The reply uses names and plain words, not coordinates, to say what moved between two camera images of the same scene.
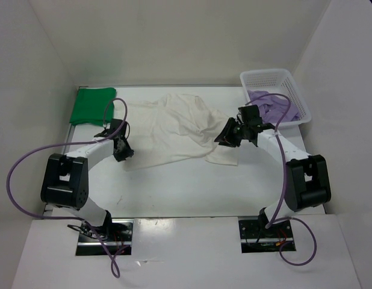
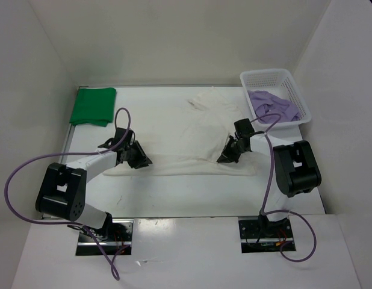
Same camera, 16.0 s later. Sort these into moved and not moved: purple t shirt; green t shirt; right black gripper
Moved: right black gripper
Not moved: purple t shirt; green t shirt
